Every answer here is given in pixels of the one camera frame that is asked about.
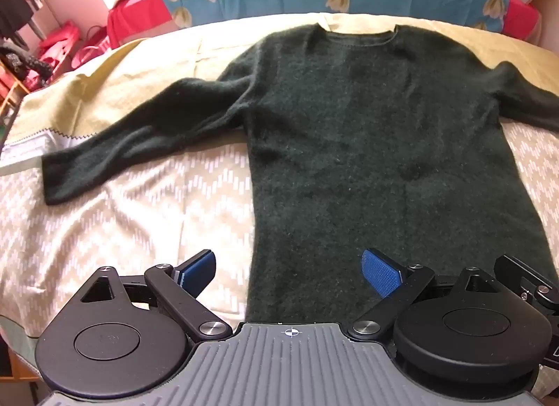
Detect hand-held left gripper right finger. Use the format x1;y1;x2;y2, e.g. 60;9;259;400
350;249;499;340

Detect dark speckled cloth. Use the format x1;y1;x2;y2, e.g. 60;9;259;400
0;40;54;84

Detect hanging dark clothes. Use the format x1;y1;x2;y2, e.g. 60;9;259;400
0;0;36;45

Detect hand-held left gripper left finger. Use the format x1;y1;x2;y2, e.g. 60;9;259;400
80;249;233;342

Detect beige chevron bed sheet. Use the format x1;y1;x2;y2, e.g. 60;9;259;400
0;120;559;341

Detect red bed sheet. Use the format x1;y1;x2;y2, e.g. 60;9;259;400
107;0;540;49

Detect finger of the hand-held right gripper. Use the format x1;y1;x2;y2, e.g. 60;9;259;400
495;254;559;316

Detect yellow patterned bed sheet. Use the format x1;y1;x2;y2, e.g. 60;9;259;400
0;13;559;171

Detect wooden rack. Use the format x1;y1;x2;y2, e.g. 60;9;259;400
0;61;32;129

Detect dark green knit sweater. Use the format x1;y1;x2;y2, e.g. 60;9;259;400
41;24;559;324

